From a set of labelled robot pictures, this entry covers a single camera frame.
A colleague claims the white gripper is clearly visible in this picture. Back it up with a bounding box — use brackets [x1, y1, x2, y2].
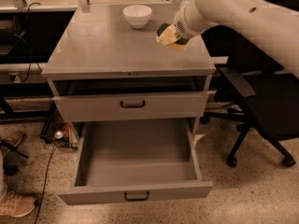
[155, 1, 219, 52]

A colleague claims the green and yellow sponge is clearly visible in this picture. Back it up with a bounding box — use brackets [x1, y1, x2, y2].
[156, 22, 190, 46]

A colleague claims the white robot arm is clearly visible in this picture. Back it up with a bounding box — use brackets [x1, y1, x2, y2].
[156, 0, 299, 77]

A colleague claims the closed grey top drawer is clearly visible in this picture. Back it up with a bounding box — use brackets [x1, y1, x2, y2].
[54, 91, 207, 122]

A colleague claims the grey drawer cabinet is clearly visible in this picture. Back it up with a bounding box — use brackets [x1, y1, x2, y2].
[41, 2, 217, 206]

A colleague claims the open grey middle drawer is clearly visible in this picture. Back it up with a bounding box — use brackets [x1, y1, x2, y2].
[59, 119, 212, 205]

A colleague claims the white ceramic bowl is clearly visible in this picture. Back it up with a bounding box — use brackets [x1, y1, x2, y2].
[123, 5, 152, 29]

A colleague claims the black office chair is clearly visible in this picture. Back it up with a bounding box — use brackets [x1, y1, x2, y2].
[200, 26, 299, 167]

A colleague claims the tan sneaker upper left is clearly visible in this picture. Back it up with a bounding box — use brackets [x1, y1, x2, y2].
[0, 131, 25, 148]

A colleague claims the tan sneaker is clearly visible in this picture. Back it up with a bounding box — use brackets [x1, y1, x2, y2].
[0, 131, 25, 148]
[0, 191, 36, 217]

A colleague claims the tan sneaker lower left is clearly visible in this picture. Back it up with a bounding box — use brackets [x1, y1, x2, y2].
[0, 191, 36, 217]

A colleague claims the black power cable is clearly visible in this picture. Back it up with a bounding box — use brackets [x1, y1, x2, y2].
[13, 2, 44, 83]

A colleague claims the black wire basket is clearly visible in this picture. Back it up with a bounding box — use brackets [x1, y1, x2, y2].
[40, 105, 78, 149]

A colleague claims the black floor cable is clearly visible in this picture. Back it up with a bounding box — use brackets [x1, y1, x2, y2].
[33, 142, 59, 224]

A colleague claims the wall power outlet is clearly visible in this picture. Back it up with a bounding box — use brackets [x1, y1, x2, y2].
[9, 73, 21, 83]

